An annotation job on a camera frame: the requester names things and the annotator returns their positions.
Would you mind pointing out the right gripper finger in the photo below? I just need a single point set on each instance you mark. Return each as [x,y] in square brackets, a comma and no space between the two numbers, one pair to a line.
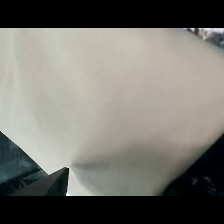
[58,185]

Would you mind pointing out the pink shirt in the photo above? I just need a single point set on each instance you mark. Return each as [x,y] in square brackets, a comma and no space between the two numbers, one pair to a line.
[116,100]

